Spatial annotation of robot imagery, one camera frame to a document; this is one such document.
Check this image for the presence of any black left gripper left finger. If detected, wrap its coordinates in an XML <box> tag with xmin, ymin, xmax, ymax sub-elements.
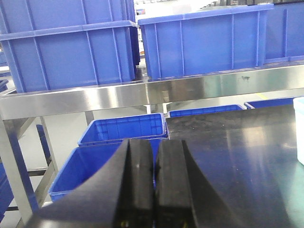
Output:
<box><xmin>25</xmin><ymin>139</ymin><xmax>153</xmax><ymax>228</ymax></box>

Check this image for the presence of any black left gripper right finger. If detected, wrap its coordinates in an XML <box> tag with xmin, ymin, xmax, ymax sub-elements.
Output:
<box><xmin>155</xmin><ymin>140</ymin><xmax>234</xmax><ymax>228</ymax></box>

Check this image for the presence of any stainless steel shelf rack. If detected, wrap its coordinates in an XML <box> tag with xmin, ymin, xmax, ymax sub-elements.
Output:
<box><xmin>0</xmin><ymin>62</ymin><xmax>304</xmax><ymax>226</ymax></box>

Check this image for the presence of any blue bin lower near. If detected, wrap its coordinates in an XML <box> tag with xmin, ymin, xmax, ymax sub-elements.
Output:
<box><xmin>48</xmin><ymin>137</ymin><xmax>169</xmax><ymax>202</ymax></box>

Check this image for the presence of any blue bin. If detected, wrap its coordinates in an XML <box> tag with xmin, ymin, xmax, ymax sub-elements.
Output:
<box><xmin>265</xmin><ymin>2</ymin><xmax>304</xmax><ymax>64</ymax></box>
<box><xmin>244</xmin><ymin>96</ymin><xmax>297</xmax><ymax>109</ymax></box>
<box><xmin>168</xmin><ymin>104</ymin><xmax>244</xmax><ymax>118</ymax></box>
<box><xmin>0</xmin><ymin>20</ymin><xmax>136</xmax><ymax>93</ymax></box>
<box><xmin>138</xmin><ymin>4</ymin><xmax>274</xmax><ymax>80</ymax></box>
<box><xmin>78</xmin><ymin>113</ymin><xmax>169</xmax><ymax>146</ymax></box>
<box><xmin>48</xmin><ymin>137</ymin><xmax>169</xmax><ymax>202</ymax></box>

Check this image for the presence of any blue bin upper left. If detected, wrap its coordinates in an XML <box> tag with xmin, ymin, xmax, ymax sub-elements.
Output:
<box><xmin>0</xmin><ymin>20</ymin><xmax>136</xmax><ymax>93</ymax></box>

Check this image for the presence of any light cyan plastic tub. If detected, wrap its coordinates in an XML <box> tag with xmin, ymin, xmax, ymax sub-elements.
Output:
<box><xmin>293</xmin><ymin>97</ymin><xmax>304</xmax><ymax>164</ymax></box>

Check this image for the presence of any blue bin upper middle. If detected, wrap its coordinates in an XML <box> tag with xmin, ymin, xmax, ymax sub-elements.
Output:
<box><xmin>138</xmin><ymin>4</ymin><xmax>274</xmax><ymax>80</ymax></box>

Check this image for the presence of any blue bin upper right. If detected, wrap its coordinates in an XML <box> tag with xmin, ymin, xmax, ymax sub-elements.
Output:
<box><xmin>265</xmin><ymin>2</ymin><xmax>304</xmax><ymax>64</ymax></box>

